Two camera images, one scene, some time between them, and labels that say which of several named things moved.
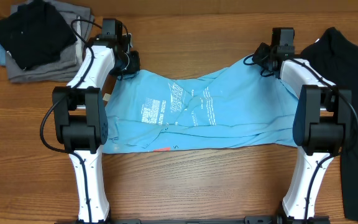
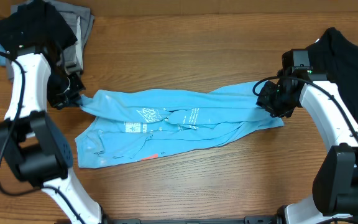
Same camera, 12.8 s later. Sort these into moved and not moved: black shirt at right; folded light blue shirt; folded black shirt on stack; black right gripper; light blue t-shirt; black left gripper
Moved: black left gripper; light blue t-shirt; black right gripper
Not moved: folded light blue shirt; black shirt at right; folded black shirt on stack
